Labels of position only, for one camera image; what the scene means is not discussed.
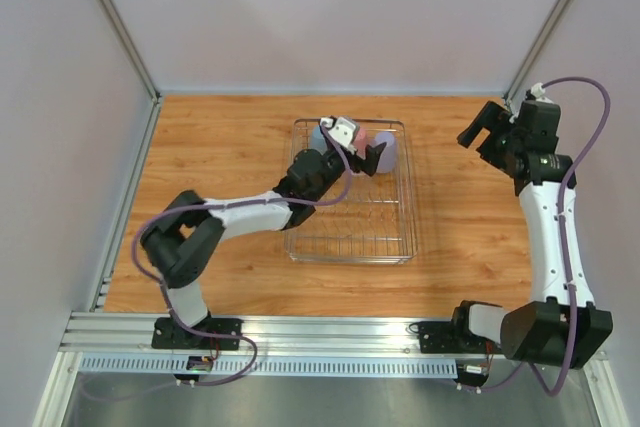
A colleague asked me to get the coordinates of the lavender plastic cup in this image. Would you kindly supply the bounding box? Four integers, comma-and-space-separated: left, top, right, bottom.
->
373, 131, 398, 174

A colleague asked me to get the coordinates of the pink plastic cup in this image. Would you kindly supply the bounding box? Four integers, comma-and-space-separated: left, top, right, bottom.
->
352, 127, 368, 158

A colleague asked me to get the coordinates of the blue plastic cup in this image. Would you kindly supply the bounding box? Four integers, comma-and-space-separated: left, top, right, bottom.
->
309, 125, 329, 154

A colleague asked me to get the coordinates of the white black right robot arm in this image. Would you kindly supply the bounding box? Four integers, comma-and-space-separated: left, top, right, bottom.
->
450, 100, 613, 369

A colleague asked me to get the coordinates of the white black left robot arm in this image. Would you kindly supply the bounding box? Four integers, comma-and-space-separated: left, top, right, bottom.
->
132, 142, 387, 348

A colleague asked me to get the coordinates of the aluminium frame post right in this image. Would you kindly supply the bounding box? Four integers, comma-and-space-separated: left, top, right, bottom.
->
502, 0, 573, 106

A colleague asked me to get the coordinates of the aluminium frame post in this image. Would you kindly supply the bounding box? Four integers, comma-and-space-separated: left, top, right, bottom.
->
97, 0, 161, 102
502, 0, 573, 106

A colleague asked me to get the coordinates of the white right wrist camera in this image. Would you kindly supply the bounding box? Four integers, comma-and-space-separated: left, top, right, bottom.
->
525, 82, 553, 104

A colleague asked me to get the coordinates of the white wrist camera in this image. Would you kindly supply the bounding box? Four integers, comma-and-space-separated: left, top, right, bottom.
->
525, 82, 553, 104
319, 116, 360, 154

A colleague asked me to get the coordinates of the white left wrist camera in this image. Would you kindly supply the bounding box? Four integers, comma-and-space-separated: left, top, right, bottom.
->
319, 116, 360, 154

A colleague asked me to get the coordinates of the metal wire dish rack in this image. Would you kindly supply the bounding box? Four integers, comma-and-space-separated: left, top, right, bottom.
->
284, 119, 418, 264

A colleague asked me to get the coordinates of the aluminium front rail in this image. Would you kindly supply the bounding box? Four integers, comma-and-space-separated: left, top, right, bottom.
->
59, 311, 609, 362

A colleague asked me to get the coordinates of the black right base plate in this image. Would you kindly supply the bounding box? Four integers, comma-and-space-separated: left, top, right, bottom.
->
414, 321, 499, 354

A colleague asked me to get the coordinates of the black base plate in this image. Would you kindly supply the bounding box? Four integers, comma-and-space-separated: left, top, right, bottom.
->
414, 321, 499, 354
151, 316, 242, 351

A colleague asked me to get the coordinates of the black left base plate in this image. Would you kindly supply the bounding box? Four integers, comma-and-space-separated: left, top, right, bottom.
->
151, 316, 242, 351

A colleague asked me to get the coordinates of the slotted white cable duct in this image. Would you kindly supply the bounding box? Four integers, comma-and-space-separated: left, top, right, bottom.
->
79, 354, 457, 379

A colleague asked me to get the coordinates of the aluminium frame post left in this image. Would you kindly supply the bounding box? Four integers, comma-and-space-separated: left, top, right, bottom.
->
97, 0, 161, 102

